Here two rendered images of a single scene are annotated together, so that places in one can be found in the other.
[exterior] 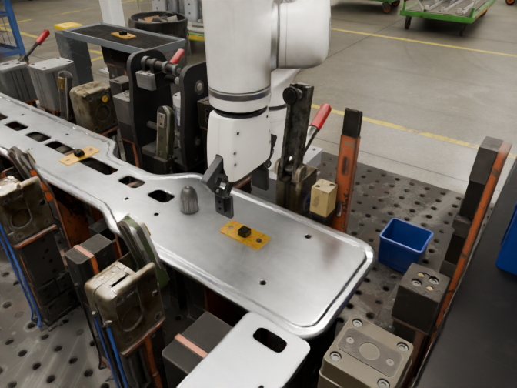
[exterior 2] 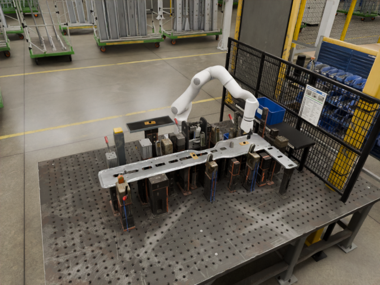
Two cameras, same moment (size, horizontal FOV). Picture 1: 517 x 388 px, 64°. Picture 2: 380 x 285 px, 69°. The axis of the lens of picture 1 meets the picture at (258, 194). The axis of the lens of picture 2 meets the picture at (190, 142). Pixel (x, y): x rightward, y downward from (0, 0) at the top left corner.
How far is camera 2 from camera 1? 211 cm
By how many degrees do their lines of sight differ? 51
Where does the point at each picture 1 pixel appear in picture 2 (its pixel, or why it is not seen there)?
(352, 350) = (281, 139)
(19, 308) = (203, 204)
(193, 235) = (241, 148)
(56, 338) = (219, 198)
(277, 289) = (260, 145)
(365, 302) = not seen: hidden behind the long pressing
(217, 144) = (250, 126)
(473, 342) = (281, 133)
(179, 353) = (266, 158)
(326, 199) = not seen: hidden behind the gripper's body
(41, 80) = (150, 148)
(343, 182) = not seen: hidden behind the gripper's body
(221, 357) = (271, 153)
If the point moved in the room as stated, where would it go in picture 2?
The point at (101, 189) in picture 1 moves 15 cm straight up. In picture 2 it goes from (215, 155) to (216, 139)
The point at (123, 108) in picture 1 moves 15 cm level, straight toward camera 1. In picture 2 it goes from (182, 140) to (201, 142)
